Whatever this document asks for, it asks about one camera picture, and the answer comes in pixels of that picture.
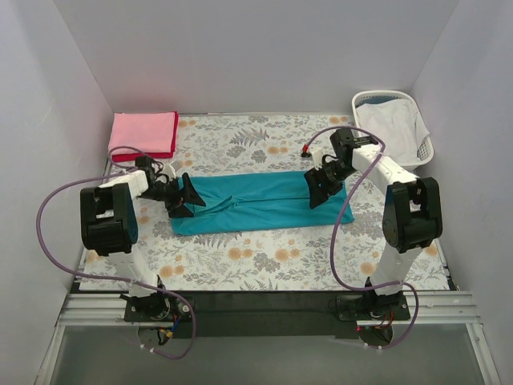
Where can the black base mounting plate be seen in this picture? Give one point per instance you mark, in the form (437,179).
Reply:
(342,314)

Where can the aluminium frame rail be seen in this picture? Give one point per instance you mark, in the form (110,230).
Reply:
(272,338)

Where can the white laundry basket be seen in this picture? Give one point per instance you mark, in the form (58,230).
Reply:
(426,151)

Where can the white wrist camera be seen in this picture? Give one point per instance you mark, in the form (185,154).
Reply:
(316,156)
(170,169)

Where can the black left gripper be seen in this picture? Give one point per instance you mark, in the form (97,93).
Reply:
(179,196)

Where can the teal t shirt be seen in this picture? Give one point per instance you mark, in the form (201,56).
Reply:
(255,201)

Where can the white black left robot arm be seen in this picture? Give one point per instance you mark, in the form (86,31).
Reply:
(109,227)

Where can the white t shirt in basket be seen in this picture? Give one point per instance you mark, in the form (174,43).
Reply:
(399,124)

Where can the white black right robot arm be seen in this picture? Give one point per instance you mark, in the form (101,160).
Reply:
(412,216)

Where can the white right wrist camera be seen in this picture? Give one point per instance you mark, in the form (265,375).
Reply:
(316,156)

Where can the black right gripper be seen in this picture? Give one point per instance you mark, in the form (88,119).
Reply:
(321,182)

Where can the pink folded t shirt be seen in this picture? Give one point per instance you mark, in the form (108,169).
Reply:
(142,132)

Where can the red folded t shirt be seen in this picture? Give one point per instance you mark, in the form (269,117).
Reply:
(164,154)

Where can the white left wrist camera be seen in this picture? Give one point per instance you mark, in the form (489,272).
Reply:
(170,169)

